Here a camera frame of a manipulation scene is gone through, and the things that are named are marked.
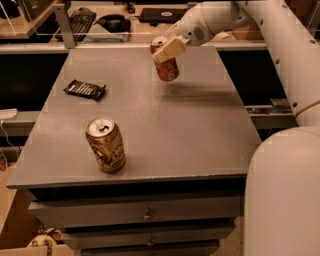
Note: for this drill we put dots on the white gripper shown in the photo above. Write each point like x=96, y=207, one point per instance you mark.
x=192, y=30

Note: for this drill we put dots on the red coke can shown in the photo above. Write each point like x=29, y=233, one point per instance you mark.
x=167, y=71

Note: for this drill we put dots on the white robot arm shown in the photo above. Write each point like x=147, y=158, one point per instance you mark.
x=282, y=197

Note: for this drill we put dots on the gold brown soda can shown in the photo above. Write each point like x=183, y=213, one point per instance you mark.
x=105, y=139

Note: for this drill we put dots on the black laptop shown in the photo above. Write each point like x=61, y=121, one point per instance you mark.
x=161, y=15

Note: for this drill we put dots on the black headphones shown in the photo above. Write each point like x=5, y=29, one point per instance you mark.
x=115, y=23

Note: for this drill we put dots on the black keyboard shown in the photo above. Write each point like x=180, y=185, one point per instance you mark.
x=81, y=21

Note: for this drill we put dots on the black snack bag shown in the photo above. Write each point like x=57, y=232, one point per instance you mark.
x=85, y=90

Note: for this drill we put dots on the grey drawer cabinet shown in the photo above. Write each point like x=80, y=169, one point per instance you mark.
x=192, y=135

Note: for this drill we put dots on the top grey drawer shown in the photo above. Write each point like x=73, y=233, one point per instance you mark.
x=137, y=209

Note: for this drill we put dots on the grey drawer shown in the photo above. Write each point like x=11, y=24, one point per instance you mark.
x=137, y=209
x=194, y=248
x=150, y=234

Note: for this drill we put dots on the white power strip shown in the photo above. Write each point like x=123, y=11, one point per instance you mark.
x=8, y=113

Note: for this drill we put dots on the bottom grey drawer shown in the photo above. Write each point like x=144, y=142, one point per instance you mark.
x=194, y=248

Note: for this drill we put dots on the middle grey drawer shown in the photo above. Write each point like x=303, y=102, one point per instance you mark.
x=150, y=234

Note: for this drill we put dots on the cardboard box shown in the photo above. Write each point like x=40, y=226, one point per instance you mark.
x=18, y=227

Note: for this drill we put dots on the left metal bracket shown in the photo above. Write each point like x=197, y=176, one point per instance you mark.
x=64, y=25

